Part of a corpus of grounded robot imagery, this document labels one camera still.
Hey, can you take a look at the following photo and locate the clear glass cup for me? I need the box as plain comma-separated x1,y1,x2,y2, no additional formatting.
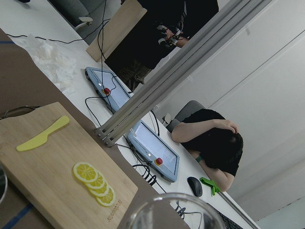
126,193,225,229

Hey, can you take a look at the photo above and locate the right teach pendant tablet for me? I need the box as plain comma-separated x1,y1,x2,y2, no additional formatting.
128,121,180,183

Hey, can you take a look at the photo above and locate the teach pendant tablet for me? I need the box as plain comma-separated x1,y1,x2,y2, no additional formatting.
128,121,180,183
85,67,132,113

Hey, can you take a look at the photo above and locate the grey office chair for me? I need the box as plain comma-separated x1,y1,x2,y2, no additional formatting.
166,100,204,133

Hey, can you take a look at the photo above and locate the left teach pendant tablet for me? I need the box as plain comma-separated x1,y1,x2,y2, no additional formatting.
85,67,132,113

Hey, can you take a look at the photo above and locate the seated person in black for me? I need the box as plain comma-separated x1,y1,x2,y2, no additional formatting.
171,109,244,192

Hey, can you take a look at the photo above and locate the black computer mouse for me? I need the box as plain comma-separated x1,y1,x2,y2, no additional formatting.
187,177,203,197

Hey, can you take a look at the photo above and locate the standing person in black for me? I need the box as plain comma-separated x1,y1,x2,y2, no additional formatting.
105,0,219,91

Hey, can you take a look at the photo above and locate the back lemon slice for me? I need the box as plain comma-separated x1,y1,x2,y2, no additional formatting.
95,187,116,207

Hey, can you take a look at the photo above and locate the green plastic clamp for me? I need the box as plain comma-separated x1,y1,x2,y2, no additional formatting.
199,177,221,196

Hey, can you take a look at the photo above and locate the crumpled white tissue pile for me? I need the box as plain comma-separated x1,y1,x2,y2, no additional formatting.
22,35,76,95

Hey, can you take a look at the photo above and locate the wooden plank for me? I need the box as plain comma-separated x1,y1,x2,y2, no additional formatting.
86,0,147,62

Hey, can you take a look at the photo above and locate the yellow plastic knife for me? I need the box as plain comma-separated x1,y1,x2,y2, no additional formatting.
16,115,70,152

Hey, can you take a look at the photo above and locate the wooden cutting board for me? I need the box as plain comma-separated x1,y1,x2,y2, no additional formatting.
0,102,138,229

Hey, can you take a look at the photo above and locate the black keyboard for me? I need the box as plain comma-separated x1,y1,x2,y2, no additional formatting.
217,211,243,229

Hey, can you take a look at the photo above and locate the aluminium frame post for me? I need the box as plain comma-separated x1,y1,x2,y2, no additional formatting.
95,0,269,147

